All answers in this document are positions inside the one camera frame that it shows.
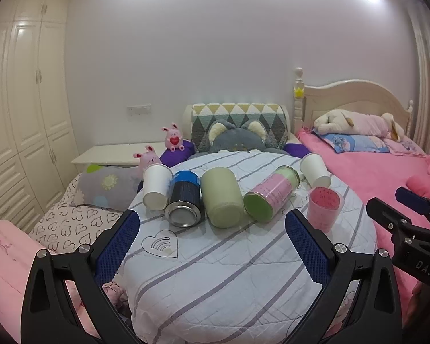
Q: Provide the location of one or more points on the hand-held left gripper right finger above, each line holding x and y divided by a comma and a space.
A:
308, 249

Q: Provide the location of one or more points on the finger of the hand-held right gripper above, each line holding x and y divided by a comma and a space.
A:
387, 216
412, 197

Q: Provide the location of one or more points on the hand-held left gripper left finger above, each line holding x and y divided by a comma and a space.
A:
119, 245

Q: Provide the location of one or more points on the pink plastic cup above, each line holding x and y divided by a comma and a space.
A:
324, 211

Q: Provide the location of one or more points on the white paper cup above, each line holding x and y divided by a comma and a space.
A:
313, 168
157, 186

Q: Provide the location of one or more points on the pale green cup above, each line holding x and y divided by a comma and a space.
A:
220, 195

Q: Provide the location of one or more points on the heart print bedsheet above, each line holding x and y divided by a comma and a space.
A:
79, 222

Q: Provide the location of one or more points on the pink bedsheet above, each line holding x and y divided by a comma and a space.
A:
365, 175

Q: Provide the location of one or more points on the grey floral pillow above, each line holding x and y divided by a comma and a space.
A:
107, 186

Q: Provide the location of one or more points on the pink and green can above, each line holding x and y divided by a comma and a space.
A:
272, 190

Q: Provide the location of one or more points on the blue cartoon pillow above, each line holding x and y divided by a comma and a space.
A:
351, 142

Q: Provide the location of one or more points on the blue and black can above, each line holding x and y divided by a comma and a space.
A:
184, 195

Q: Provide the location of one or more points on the white nightstand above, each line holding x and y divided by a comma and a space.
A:
111, 154

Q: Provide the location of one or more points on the white and pink dog plush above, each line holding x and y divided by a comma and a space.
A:
358, 122

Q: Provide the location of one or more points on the purple pillow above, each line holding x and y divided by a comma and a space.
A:
295, 149
177, 157

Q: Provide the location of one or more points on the light pink folded blanket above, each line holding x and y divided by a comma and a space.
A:
7, 268

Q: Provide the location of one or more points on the white wooden bed headboard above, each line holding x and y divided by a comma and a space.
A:
354, 98

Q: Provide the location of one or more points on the white curtain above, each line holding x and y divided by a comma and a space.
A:
428, 79

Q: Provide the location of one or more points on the pink bunny plush red heart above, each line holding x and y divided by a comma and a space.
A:
173, 138

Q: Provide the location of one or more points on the grey cat plush cushion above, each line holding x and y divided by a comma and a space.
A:
236, 139

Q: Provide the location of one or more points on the triangle pattern headboard cover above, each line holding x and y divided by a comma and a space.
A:
243, 114

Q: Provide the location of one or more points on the yellow crown star sticker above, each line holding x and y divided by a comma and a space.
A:
299, 92

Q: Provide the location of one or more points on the cream wardrobe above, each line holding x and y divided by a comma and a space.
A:
25, 114

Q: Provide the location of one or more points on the wall socket panel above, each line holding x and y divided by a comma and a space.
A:
139, 109

